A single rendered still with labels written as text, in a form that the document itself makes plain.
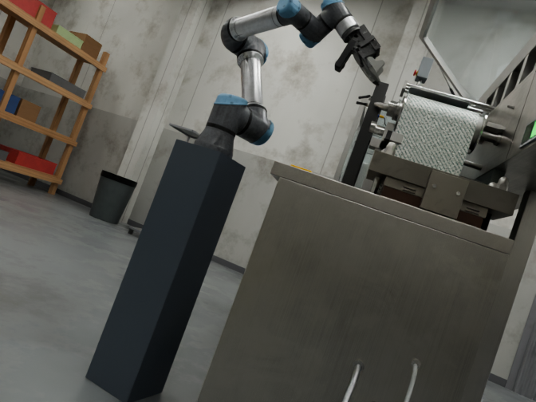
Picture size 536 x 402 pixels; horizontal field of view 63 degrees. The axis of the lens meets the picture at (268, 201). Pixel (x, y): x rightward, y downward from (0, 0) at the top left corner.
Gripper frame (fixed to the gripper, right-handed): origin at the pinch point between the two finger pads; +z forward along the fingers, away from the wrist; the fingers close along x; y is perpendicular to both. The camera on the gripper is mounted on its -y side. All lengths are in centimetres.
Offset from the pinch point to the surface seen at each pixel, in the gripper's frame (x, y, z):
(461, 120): -4.4, 14.9, 27.4
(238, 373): -31, -80, 60
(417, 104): -4.3, 6.2, 15.7
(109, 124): 509, -273, -331
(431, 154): -4.6, 1.0, 32.1
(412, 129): -4.6, 0.5, 22.0
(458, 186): -26, -3, 45
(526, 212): 9, 20, 64
